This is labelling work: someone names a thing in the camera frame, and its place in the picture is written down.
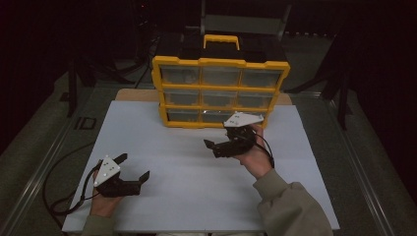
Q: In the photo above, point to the metal floor rail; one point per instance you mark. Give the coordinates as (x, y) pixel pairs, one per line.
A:
(42, 164)
(357, 164)

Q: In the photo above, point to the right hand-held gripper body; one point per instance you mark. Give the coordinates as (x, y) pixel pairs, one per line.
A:
(239, 147)

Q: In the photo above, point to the black stand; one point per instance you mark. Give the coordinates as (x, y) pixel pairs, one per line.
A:
(342, 98)
(72, 88)

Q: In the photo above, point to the person's right hand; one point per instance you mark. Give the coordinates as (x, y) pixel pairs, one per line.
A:
(257, 160)

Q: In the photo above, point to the clear plastic drawer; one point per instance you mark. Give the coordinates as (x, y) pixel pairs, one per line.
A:
(179, 74)

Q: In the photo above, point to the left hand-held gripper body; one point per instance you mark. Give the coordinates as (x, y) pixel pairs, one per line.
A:
(116, 189)

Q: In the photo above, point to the yellow black drawer organizer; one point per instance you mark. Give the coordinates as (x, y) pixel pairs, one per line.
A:
(216, 62)

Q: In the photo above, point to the person's left hand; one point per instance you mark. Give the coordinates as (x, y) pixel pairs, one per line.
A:
(103, 206)

